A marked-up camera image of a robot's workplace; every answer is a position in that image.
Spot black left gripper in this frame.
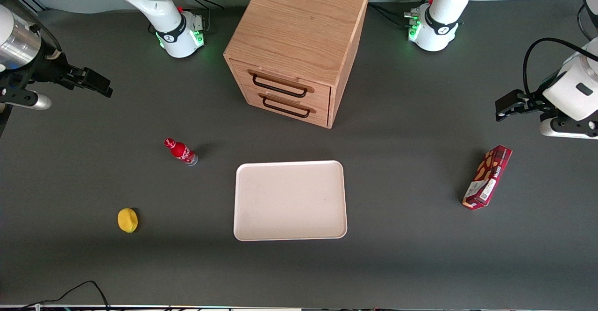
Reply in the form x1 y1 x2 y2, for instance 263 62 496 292
495 87 557 123

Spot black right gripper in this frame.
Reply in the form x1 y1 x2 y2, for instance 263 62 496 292
29 53 114 99

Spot red coke bottle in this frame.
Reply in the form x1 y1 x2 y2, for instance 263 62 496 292
164 138 199 166

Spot white rectangular tray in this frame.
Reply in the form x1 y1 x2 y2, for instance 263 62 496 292
233 160 348 241

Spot red snack box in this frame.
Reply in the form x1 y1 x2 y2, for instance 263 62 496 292
462 145 513 211

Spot yellow lemon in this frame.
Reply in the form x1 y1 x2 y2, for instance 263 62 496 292
117 208 139 233

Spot wooden drawer cabinet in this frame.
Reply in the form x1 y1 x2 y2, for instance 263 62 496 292
223 0 370 129

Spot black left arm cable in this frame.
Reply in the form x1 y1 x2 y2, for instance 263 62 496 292
522 37 598 98

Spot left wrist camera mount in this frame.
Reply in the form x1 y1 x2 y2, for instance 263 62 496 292
539 114 598 140

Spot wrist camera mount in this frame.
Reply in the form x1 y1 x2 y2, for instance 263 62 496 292
539 114 598 140
0 84 52 111

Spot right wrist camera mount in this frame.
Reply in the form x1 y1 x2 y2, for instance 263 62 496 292
0 84 52 111

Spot black left base cables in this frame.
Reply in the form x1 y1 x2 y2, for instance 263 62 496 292
368 0 437 28

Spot long black drawer handle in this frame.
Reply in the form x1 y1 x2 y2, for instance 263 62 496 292
252 74 309 99

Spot wooden drawer with long handle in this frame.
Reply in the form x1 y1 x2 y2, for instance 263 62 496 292
228 59 333 112

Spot short black drawer handle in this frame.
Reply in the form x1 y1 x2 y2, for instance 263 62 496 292
262 97 311 119

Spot wooden drawer with short handle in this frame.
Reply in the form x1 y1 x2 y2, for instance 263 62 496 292
240 87 331 128

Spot black cable at table edge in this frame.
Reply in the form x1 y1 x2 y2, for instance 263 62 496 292
19 280 111 311

